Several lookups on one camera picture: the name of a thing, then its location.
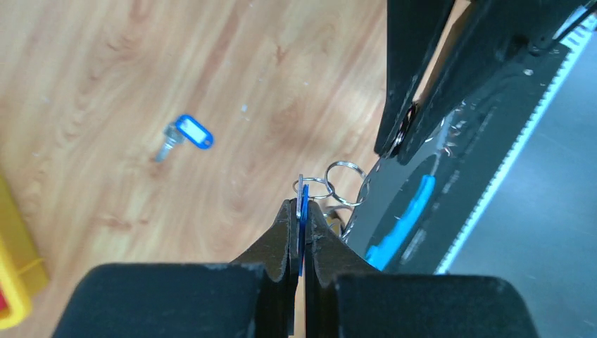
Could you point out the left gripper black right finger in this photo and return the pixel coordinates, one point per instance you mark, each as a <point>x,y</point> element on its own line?
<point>347,297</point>

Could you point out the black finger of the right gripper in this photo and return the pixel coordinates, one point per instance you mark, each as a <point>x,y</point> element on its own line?
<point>414,28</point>
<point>488,41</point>

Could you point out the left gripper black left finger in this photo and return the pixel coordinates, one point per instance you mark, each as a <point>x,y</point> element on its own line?
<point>251,296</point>

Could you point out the metal key plate blue handle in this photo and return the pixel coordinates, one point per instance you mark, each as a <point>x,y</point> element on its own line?
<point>341,218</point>

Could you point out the key with blue tag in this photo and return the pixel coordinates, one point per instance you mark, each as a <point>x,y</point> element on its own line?
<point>302,217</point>

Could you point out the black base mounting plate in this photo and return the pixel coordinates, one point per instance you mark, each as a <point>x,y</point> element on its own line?
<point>480,137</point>

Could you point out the loose key blue tag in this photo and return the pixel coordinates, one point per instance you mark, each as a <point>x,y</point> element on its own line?
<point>185,127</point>

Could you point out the yellow plastic fruit basket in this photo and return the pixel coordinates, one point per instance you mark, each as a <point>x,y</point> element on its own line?
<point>23,274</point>

